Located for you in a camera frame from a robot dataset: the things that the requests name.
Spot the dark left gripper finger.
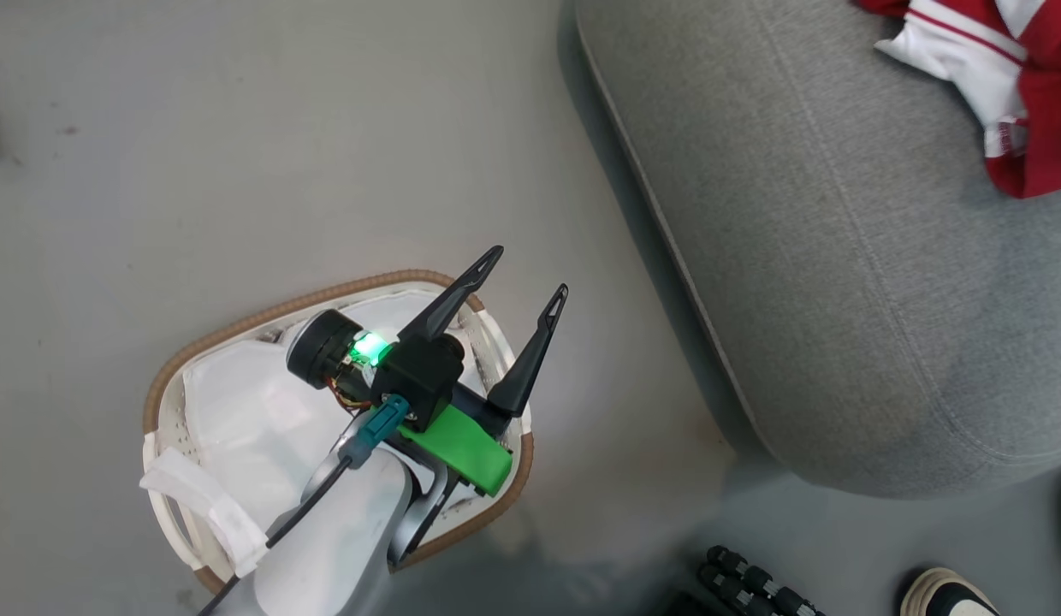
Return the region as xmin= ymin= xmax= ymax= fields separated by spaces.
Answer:
xmin=488 ymin=283 xmax=571 ymax=420
xmin=397 ymin=245 xmax=506 ymax=345

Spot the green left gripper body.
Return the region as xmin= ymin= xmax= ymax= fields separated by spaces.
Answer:
xmin=398 ymin=383 xmax=533 ymax=499

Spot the red and white garment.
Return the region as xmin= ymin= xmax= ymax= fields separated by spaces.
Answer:
xmin=853 ymin=0 xmax=1061 ymax=200

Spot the grey fabric sofa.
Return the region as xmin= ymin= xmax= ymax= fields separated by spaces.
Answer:
xmin=574 ymin=0 xmax=1061 ymax=501

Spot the black round left gripper motor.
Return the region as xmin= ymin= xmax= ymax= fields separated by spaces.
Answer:
xmin=286 ymin=309 xmax=388 ymax=413

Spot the white basket liner cloth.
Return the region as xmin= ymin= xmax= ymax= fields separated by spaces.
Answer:
xmin=157 ymin=289 xmax=520 ymax=550

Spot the white laundry basket brown rim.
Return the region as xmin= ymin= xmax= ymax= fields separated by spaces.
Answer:
xmin=140 ymin=269 xmax=536 ymax=597

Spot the beige black shoe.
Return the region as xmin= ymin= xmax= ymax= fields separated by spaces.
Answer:
xmin=899 ymin=566 xmax=1003 ymax=616

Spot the teal cable connector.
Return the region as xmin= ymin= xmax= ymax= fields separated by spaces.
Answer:
xmin=337 ymin=394 xmax=411 ymax=469

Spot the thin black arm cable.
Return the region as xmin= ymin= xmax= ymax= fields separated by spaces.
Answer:
xmin=195 ymin=456 xmax=353 ymax=616

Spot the black ribbed hose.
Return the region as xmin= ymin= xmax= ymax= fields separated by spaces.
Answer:
xmin=707 ymin=544 xmax=828 ymax=616
xmin=697 ymin=565 xmax=775 ymax=616

